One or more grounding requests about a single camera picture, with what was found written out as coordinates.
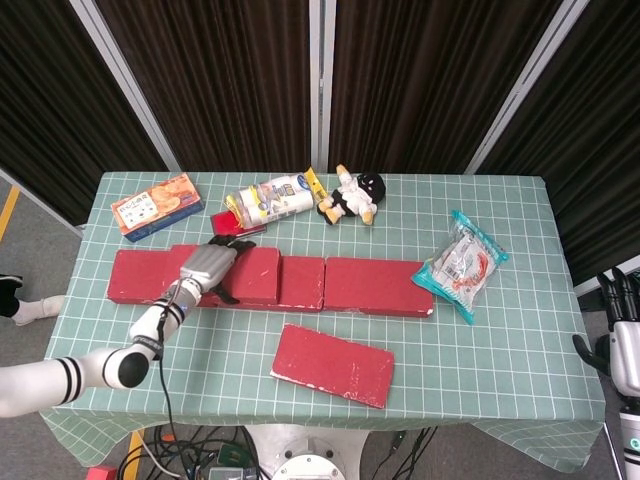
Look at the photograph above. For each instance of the green grid tablecloth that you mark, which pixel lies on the green grid tablecloth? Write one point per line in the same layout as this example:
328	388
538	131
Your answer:
450	360

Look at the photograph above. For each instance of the red box on floor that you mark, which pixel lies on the red box on floor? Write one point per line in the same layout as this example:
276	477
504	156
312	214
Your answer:
100	473

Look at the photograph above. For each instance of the grey partition post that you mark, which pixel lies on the grey partition post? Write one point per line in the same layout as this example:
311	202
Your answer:
528	85
320	85
125	85

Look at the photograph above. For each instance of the white roll package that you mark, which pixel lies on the white roll package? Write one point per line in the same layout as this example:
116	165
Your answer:
272	200

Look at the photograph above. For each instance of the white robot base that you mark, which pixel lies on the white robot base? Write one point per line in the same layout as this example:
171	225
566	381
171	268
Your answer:
310	450

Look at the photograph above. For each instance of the orange blue cracker box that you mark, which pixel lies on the orange blue cracker box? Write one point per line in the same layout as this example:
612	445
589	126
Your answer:
155	205

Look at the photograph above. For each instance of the person's leg with white shoe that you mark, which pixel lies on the person's leg with white shoe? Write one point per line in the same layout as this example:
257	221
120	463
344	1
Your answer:
35	309

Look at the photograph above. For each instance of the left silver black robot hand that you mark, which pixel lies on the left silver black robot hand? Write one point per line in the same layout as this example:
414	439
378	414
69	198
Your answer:
207	265

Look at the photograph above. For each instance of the yellow snack stick wrapper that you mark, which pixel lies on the yellow snack stick wrapper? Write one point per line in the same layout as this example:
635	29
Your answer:
316	186

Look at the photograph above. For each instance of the dark ribbed partition panel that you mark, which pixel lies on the dark ribbed partition panel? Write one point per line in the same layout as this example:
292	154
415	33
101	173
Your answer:
210	85
600	125
50	100
425	85

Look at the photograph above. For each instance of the teal clear snack bag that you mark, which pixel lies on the teal clear snack bag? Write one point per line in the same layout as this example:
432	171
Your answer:
462	270

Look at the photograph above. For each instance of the small flat red box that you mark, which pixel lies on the small flat red box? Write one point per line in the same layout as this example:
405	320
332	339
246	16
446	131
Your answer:
225	222

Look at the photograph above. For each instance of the red foam brick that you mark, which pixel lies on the red foam brick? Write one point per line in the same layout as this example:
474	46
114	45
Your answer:
332	365
135	277
375	287
255	275
302	282

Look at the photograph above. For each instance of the black white plush doll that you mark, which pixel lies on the black white plush doll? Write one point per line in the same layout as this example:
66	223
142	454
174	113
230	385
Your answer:
352	197

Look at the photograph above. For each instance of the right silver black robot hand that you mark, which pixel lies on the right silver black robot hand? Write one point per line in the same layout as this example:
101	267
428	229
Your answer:
627	350

